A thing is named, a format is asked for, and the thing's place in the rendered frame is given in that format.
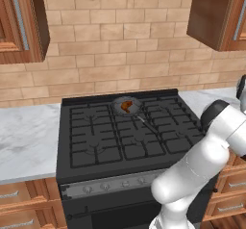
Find dark frying pan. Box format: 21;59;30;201
110;96;161;137

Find wooden drawer front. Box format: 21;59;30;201
0;209;42;229
0;181;33;206
220;171;246;195
208;193;246;218

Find black oven door handle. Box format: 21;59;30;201
65;205;161;221

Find brown roasted chicken piece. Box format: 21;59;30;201
120;100;134;114

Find wooden base cabinet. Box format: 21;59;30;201
0;176;67;229
201;149;246;229

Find black stove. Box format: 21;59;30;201
55;88;222;229

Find silver drawer handle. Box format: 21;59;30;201
217;203;245;214
0;218;35;229
0;191;20;199
228;181;246;190

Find wooden wall cupboard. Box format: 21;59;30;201
0;0;51;65
186;0;246;52

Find black oven door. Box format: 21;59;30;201
61;174;219;229

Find wooden cupboard door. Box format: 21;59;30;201
220;0;246;51
0;0;34;53

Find silver cupboard door handle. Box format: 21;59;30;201
233;0;246;41
11;0;31;51

